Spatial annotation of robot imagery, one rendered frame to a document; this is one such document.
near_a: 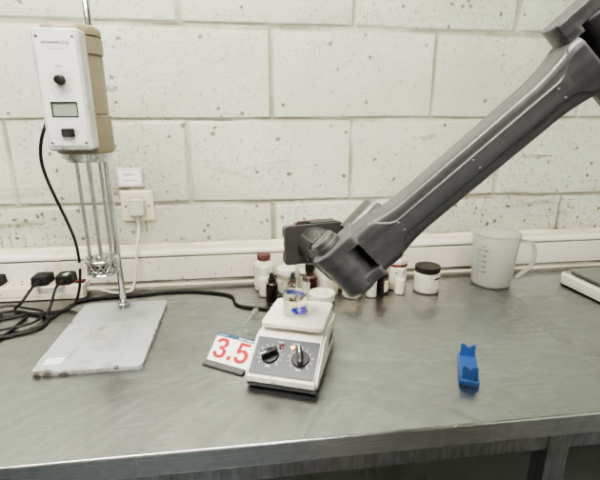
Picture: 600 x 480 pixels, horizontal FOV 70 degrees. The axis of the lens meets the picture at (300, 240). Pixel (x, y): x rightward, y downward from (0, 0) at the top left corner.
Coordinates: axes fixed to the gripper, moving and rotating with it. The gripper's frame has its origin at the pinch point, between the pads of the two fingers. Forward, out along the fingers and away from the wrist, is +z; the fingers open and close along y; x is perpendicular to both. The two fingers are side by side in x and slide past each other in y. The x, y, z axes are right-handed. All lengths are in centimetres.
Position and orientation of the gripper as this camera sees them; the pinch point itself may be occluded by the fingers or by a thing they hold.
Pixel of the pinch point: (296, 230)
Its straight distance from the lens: 78.8
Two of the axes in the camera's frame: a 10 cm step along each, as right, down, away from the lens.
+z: -3.3, -2.6, 9.1
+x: 0.1, 9.6, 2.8
